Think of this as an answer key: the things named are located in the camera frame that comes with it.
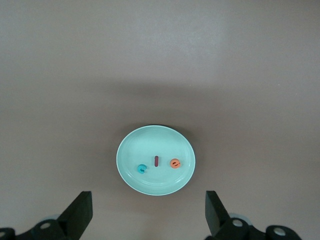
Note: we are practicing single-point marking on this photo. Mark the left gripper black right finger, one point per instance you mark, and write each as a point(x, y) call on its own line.
point(222, 220)

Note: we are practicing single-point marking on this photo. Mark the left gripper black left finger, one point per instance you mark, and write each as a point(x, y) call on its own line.
point(72, 220)

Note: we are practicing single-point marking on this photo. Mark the orange foam letter e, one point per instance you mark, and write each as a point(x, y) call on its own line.
point(175, 163)

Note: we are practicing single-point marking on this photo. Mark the teal foam letter c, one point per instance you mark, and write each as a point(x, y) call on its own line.
point(141, 169)

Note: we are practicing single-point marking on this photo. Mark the dark red foam letter l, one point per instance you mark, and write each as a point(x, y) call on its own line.
point(156, 161)

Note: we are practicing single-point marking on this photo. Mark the green plate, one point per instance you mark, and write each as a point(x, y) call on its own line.
point(155, 147)

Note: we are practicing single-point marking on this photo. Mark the brown paper table cover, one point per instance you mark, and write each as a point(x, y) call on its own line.
point(75, 75)

